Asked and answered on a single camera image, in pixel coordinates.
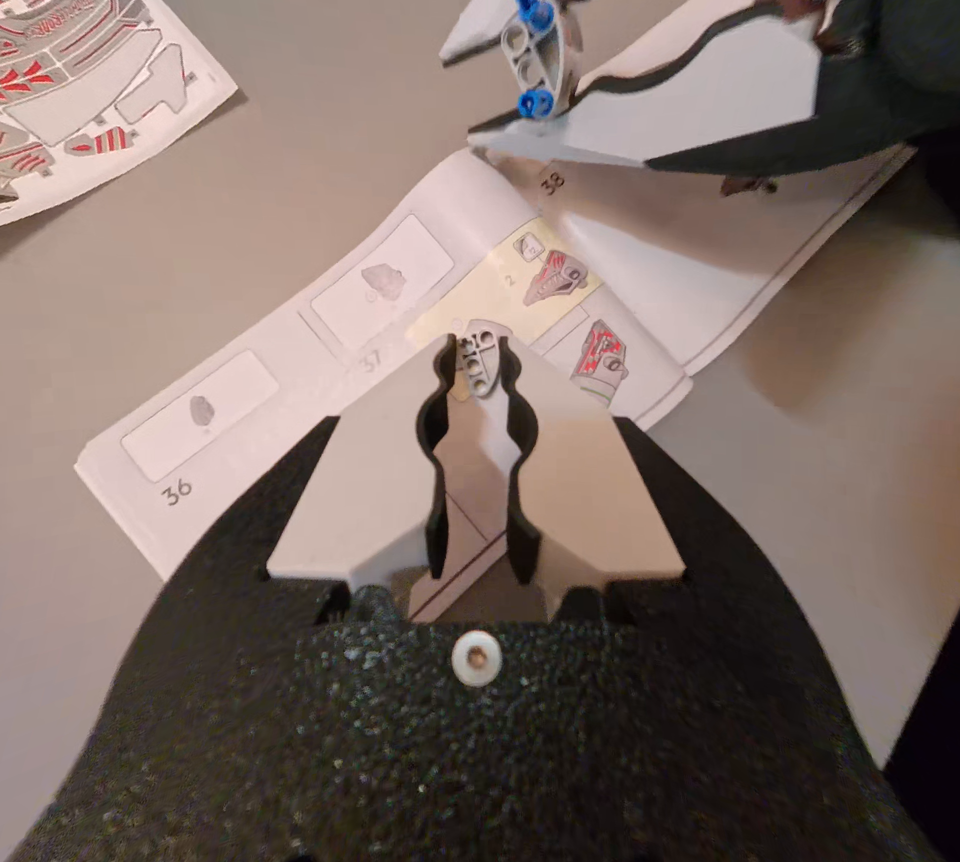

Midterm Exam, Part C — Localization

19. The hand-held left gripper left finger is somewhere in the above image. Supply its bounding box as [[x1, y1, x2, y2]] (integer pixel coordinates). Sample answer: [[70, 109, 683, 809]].
[[266, 333, 460, 589]]

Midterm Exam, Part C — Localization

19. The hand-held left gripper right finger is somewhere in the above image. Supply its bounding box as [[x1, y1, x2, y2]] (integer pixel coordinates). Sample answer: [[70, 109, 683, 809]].
[[495, 333, 687, 619]]

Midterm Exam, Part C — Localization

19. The grey toy brick with holes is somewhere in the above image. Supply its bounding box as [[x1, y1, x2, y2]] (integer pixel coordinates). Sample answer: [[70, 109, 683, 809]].
[[499, 0, 585, 118]]

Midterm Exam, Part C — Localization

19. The small grey curved toy brick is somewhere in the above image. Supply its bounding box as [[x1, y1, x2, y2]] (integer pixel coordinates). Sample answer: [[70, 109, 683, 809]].
[[453, 330, 500, 402]]

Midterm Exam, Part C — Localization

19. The grey desk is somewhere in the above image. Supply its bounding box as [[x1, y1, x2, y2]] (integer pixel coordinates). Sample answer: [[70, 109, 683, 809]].
[[0, 0, 960, 844]]

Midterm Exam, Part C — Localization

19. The white instruction booklet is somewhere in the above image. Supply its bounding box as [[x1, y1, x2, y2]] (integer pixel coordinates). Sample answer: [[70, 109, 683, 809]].
[[73, 144, 918, 582]]

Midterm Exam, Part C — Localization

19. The person's dark clothing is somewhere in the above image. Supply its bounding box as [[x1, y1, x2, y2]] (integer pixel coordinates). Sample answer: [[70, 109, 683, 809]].
[[883, 600, 960, 856]]

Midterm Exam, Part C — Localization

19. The red grey sticker sheet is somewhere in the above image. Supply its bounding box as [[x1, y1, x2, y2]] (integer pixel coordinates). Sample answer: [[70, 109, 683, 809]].
[[0, 0, 240, 227]]

